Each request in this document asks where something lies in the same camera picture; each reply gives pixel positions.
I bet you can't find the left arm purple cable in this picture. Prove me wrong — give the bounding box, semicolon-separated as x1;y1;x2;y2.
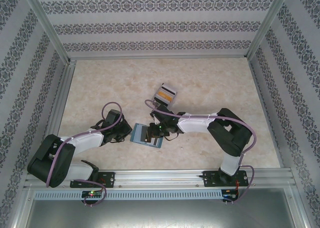
46;101;125;206

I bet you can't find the aluminium frame post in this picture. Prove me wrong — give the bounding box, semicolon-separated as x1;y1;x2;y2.
21;0;72;64
245;0;293;61

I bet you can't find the slotted grey cable duct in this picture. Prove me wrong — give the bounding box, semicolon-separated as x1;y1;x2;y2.
33;189;223;201

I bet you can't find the blue leather card holder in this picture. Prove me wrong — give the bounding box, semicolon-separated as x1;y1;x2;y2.
129;122;165;149

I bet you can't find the aluminium side rail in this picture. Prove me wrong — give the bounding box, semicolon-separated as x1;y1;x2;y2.
247;57;287;169
33;60;77;171

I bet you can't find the aluminium mounting rail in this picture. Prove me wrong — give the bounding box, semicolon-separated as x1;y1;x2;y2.
23;168;298;189

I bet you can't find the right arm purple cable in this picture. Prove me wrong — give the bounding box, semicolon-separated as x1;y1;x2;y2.
144;99;257;205

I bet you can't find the grey metal sheet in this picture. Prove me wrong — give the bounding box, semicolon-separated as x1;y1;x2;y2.
24;187;310;228

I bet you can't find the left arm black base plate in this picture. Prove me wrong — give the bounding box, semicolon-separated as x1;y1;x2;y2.
69;171;116;189

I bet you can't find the clear plastic card box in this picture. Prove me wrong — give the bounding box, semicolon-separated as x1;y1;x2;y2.
151;82;179;108

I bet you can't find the aluminium frame beam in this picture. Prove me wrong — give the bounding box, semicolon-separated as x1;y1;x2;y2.
68;53;249;61

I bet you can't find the white card with black stripe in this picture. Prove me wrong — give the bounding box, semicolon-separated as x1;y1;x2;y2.
149;136;163;148
159;83;178;94

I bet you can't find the red orange card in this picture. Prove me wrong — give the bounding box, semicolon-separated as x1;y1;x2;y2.
156;90;175;100

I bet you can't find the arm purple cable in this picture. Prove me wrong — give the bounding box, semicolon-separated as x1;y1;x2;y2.
144;99;257;205
46;101;125;206

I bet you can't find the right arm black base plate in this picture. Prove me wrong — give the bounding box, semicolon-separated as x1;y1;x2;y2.
202;170;250;188

